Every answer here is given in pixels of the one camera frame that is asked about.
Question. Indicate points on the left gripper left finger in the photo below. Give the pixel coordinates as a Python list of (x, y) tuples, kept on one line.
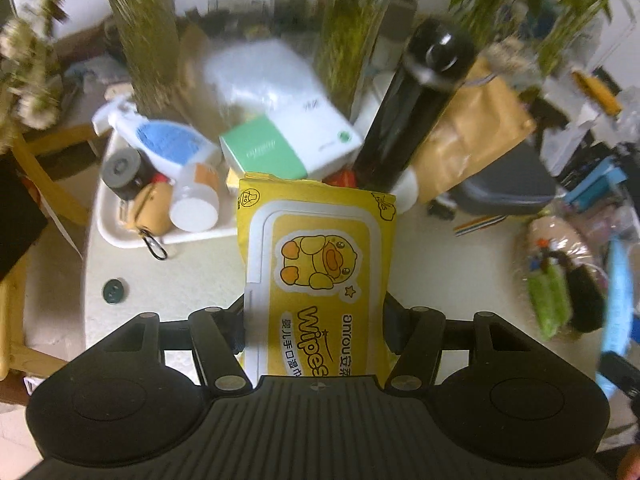
[(218, 336)]

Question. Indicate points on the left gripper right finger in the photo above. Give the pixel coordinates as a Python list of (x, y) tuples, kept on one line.
[(415, 336)]

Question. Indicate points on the yellow duck wipes pack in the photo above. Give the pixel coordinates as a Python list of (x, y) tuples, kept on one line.
[(317, 259)]

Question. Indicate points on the green wet wipes pack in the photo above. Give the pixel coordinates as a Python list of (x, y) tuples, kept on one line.
[(550, 299)]

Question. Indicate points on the dark green round cap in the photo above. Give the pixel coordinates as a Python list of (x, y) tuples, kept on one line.
[(114, 291)]

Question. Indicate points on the white pill bottle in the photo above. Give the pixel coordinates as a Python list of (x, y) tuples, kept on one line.
[(195, 204)]

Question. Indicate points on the tan silicone pouch with carabiner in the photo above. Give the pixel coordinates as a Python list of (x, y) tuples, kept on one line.
[(148, 217)]

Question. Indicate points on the white plastic tray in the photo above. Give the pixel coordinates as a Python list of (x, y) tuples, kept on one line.
[(165, 180)]

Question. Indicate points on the grey zippered hard case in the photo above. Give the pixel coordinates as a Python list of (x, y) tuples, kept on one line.
[(515, 184)]

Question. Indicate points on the white blue spray bottle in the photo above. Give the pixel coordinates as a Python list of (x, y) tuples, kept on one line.
[(168, 145)]

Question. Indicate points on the wooden chair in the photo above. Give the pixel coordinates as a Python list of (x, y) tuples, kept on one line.
[(42, 317)]

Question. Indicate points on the green white tissue box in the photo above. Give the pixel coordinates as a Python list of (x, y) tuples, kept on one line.
[(307, 139)]

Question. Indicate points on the brown paper bag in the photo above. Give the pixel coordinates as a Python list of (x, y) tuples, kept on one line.
[(480, 124)]

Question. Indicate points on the black thermos bottle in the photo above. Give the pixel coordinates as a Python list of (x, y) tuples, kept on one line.
[(435, 63)]

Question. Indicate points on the glass vase with bamboo far right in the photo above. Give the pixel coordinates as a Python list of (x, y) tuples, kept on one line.
[(575, 15)]

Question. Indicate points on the glass vase with bamboo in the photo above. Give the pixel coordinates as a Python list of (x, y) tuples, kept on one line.
[(148, 33), (575, 15), (347, 35)]

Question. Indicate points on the glass vase with bamboo middle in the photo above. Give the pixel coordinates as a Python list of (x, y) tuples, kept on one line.
[(347, 35)]

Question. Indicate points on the glass vase with bamboo left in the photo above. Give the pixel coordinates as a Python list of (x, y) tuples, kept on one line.
[(148, 33)]

